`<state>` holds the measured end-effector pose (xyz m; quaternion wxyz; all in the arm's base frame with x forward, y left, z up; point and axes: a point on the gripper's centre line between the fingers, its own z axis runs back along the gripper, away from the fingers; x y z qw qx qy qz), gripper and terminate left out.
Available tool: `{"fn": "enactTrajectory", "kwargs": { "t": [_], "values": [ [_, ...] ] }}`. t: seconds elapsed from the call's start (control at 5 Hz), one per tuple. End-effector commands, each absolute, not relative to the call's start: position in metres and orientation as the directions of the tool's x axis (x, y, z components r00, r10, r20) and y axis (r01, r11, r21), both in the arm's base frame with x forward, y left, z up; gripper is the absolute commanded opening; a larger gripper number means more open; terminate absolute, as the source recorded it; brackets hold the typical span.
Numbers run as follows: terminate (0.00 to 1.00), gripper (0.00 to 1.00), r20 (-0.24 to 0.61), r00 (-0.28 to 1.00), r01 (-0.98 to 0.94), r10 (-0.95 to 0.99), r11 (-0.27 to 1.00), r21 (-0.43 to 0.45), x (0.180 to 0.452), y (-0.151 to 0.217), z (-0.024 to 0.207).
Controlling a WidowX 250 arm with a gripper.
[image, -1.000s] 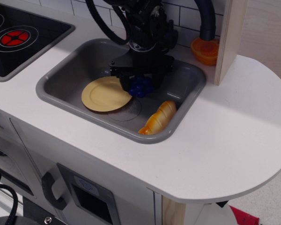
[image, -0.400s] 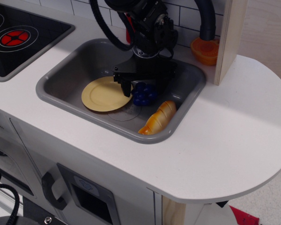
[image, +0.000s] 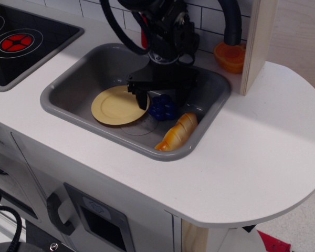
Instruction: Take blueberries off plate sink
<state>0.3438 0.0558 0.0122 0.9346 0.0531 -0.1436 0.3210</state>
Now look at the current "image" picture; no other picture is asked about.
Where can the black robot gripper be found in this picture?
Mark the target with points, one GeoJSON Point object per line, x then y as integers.
{"type": "Point", "coordinates": [163, 74]}

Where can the blue toy blueberries cluster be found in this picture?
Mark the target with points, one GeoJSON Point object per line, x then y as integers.
{"type": "Point", "coordinates": [163, 108]}

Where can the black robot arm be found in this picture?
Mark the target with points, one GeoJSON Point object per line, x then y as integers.
{"type": "Point", "coordinates": [171, 46]}

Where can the yellow toy plate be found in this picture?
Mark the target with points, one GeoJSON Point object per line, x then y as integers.
{"type": "Point", "coordinates": [116, 106]}

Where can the grey toy sink basin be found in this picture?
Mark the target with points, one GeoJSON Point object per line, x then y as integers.
{"type": "Point", "coordinates": [164, 122]}

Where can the toy bread loaf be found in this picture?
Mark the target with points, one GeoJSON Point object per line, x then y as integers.
{"type": "Point", "coordinates": [177, 136]}

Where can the red ketchup bottle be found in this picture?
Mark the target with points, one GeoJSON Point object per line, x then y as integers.
{"type": "Point", "coordinates": [144, 42]}

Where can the orange half toy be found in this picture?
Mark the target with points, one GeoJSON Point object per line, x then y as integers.
{"type": "Point", "coordinates": [230, 58]}

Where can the dark grey toy faucet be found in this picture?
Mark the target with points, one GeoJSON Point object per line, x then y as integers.
{"type": "Point", "coordinates": [213, 22]}

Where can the light wooden side panel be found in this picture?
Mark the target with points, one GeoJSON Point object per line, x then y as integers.
{"type": "Point", "coordinates": [258, 41]}

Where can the grey dishwasher door panel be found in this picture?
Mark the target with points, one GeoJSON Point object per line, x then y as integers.
{"type": "Point", "coordinates": [101, 220]}

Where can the black toy stovetop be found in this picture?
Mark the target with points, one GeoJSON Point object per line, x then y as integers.
{"type": "Point", "coordinates": [27, 41]}

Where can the white oven door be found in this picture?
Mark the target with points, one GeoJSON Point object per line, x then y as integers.
{"type": "Point", "coordinates": [18, 186]}

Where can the red cloth on floor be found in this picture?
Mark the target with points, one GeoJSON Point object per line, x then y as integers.
{"type": "Point", "coordinates": [273, 244]}

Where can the black oven door handle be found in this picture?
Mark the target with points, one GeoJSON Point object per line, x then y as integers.
{"type": "Point", "coordinates": [53, 204]}

